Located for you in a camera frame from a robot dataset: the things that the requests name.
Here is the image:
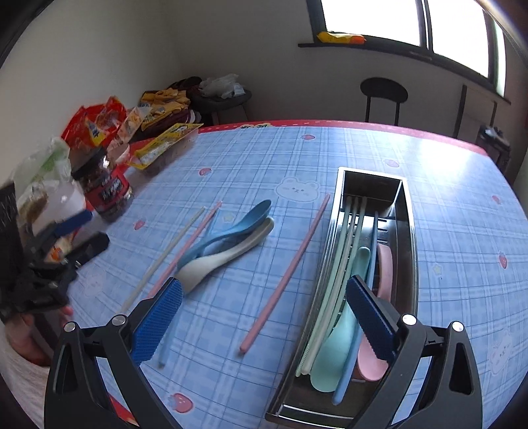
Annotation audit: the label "clear plastic bag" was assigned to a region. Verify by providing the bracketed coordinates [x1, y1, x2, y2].
[10, 138, 89, 236]

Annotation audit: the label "black round stool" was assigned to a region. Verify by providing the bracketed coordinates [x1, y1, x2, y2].
[190, 88, 253, 126]

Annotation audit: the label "person's left hand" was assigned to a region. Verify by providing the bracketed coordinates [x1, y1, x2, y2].
[7, 305, 74, 368]

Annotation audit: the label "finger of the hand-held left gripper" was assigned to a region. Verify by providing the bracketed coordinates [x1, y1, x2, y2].
[62, 232, 110, 265]
[25, 210, 93, 248]

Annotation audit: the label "green chopstick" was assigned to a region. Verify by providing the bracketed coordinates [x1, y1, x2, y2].
[307, 196, 369, 372]
[295, 196, 354, 377]

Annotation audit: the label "blue spoon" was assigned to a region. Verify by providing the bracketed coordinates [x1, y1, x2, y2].
[185, 200, 273, 269]

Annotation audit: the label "dark maroon bag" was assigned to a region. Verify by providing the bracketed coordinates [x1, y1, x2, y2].
[140, 76, 207, 137]

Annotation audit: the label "green spoon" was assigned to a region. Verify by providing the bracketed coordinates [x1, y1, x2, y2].
[309, 246, 372, 393]

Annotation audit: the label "person's white clothing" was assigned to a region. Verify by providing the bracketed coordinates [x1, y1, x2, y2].
[0, 330, 56, 429]

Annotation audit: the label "white plastic bag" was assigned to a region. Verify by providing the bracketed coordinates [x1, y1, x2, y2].
[200, 73, 248, 100]

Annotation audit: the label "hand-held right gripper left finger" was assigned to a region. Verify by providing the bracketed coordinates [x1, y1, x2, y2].
[44, 277, 185, 429]

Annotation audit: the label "black lidded snack jar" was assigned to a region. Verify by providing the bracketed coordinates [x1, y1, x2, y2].
[71, 148, 135, 223]

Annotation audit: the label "black folding frame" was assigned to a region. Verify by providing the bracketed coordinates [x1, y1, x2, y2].
[451, 84, 498, 139]

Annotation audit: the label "white chopstick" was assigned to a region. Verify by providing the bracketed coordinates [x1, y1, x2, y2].
[119, 206, 206, 314]
[300, 197, 359, 376]

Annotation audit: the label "black round backed chair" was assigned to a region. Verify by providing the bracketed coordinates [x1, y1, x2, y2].
[360, 77, 409, 126]

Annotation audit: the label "yellow labelled snack tray packet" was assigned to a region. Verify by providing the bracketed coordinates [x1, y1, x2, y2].
[131, 122, 200, 172]

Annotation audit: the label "printed cup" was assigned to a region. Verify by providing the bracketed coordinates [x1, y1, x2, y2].
[43, 237, 75, 265]

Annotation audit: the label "black window sill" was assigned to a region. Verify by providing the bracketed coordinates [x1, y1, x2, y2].
[298, 35, 512, 105]

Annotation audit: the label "pink spoon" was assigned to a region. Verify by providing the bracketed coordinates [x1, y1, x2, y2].
[357, 243, 394, 381]

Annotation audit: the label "pink chopstick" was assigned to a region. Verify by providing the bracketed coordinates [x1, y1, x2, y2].
[239, 194, 332, 354]
[146, 201, 223, 300]

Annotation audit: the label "stainless steel utensil tray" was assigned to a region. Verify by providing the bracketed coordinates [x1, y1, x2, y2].
[264, 166, 419, 429]

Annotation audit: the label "orange snack packet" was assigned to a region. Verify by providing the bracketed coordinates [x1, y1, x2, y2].
[116, 106, 150, 144]

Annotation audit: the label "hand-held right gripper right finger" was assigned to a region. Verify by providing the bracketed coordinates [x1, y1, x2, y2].
[346, 276, 485, 429]

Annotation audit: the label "black framed window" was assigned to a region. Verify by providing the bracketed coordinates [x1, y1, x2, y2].
[306, 0, 512, 97]

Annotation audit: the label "beige spoon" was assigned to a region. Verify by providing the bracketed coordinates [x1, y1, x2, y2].
[175, 217, 276, 294]

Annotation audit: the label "red snack bag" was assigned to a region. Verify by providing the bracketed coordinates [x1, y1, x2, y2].
[62, 97, 128, 149]

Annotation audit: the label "yellow snack packets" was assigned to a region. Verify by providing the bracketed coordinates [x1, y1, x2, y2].
[138, 88, 190, 126]

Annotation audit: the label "black rice cooker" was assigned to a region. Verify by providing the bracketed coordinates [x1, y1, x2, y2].
[478, 126, 512, 174]

